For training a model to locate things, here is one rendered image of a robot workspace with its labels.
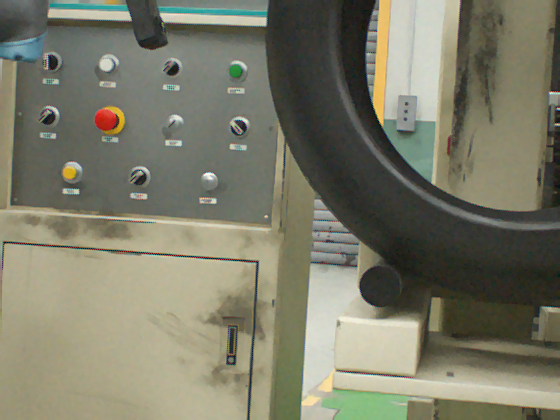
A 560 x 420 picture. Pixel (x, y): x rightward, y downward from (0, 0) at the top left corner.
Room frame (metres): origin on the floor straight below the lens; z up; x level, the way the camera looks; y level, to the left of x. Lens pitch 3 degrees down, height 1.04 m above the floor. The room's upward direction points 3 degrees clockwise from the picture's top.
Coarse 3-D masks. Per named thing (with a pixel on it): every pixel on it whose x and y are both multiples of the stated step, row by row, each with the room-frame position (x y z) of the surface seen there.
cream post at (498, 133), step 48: (480, 0) 1.54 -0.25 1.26; (528, 0) 1.53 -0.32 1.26; (480, 48) 1.54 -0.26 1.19; (528, 48) 1.52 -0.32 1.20; (480, 96) 1.53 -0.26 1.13; (528, 96) 1.52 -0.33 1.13; (480, 144) 1.53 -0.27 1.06; (528, 144) 1.52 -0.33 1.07; (480, 192) 1.53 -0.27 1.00; (528, 192) 1.52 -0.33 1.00; (528, 336) 1.52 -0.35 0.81
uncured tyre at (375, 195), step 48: (288, 0) 1.20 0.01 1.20; (336, 0) 1.18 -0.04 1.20; (288, 48) 1.20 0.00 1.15; (336, 48) 1.17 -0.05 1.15; (288, 96) 1.21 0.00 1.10; (336, 96) 1.18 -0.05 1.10; (288, 144) 1.25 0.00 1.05; (336, 144) 1.18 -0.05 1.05; (384, 144) 1.45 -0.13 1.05; (336, 192) 1.20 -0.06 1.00; (384, 192) 1.17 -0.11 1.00; (432, 192) 1.44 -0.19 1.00; (384, 240) 1.19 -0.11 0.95; (432, 240) 1.16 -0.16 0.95; (480, 240) 1.15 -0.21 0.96; (528, 240) 1.14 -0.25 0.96; (480, 288) 1.19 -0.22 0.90; (528, 288) 1.17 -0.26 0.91
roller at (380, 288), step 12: (384, 264) 1.21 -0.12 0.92; (372, 276) 1.19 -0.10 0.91; (384, 276) 1.18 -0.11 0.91; (396, 276) 1.19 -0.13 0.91; (408, 276) 1.32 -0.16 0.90; (360, 288) 1.19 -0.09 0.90; (372, 288) 1.19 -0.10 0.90; (384, 288) 1.18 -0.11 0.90; (396, 288) 1.18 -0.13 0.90; (372, 300) 1.19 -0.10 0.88; (384, 300) 1.18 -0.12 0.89
